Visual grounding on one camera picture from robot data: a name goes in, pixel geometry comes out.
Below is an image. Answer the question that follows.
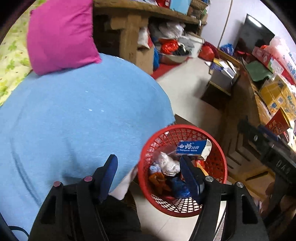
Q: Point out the metal basin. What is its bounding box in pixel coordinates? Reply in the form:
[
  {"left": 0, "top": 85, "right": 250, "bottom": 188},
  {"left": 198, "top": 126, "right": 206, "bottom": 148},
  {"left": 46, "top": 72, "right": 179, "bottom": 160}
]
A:
[{"left": 159, "top": 52, "right": 191, "bottom": 65}]

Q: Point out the wooden shelf unit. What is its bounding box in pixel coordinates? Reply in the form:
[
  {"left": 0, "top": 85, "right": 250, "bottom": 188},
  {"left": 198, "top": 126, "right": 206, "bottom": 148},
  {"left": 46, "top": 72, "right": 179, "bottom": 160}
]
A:
[{"left": 93, "top": 1, "right": 205, "bottom": 74}]

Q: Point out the magenta pillow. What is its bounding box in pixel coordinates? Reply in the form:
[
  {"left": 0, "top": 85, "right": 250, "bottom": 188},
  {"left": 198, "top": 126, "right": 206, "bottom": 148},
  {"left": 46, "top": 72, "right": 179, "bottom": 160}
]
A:
[{"left": 27, "top": 0, "right": 101, "bottom": 75}]

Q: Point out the blue plastic bag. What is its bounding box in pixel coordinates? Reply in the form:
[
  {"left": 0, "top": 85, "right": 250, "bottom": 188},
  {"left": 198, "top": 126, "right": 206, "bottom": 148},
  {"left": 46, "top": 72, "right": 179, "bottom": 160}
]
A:
[{"left": 171, "top": 177, "right": 191, "bottom": 198}]

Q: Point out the white paper ball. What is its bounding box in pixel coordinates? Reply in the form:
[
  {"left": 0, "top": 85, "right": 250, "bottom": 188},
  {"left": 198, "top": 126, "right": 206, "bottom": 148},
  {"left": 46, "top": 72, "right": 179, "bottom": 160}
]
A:
[{"left": 157, "top": 152, "right": 180, "bottom": 176}]

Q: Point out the light blue tissue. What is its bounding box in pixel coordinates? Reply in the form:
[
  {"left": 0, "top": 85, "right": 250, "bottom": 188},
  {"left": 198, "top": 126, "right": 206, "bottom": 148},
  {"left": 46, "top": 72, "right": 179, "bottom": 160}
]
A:
[{"left": 149, "top": 163, "right": 162, "bottom": 175}]

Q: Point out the blue toothpaste box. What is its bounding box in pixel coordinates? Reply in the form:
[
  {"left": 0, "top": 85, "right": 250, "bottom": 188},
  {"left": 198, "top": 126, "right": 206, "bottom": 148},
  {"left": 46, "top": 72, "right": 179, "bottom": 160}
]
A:
[{"left": 176, "top": 139, "right": 212, "bottom": 160}]

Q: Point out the blue bed sheet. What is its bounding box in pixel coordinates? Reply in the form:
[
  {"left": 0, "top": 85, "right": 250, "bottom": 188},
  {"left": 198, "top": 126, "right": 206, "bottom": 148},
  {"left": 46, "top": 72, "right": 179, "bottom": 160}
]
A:
[{"left": 1, "top": 54, "right": 175, "bottom": 232}]

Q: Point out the green clover quilt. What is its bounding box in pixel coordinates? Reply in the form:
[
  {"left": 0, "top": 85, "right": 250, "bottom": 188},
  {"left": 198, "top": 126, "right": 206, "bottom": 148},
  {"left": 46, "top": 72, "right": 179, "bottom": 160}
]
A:
[{"left": 1, "top": 0, "right": 45, "bottom": 104}]

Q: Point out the orange wrapper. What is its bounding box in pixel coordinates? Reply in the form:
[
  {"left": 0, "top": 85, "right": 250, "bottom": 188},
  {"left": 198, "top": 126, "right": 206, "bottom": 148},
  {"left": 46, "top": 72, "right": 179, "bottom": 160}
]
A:
[{"left": 149, "top": 172, "right": 171, "bottom": 195}]

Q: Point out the black monitor screen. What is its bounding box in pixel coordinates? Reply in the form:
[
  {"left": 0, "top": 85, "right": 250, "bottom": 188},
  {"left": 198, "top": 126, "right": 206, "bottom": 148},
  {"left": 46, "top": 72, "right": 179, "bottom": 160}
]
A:
[{"left": 234, "top": 14, "right": 275, "bottom": 54}]

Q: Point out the red white medicine box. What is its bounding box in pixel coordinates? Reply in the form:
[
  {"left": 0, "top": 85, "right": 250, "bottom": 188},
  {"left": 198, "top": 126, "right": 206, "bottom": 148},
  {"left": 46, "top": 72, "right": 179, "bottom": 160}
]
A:
[{"left": 193, "top": 160, "right": 209, "bottom": 176}]

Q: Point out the red plastic trash basket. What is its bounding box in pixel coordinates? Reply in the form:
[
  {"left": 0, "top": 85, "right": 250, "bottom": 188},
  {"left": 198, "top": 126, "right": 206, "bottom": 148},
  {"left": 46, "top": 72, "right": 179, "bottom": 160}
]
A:
[{"left": 138, "top": 125, "right": 227, "bottom": 217}]

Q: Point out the yellow cardboard box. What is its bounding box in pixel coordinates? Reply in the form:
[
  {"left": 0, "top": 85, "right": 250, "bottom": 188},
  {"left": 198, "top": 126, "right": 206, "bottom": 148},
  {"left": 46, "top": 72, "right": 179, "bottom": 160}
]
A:
[{"left": 259, "top": 81, "right": 295, "bottom": 120}]

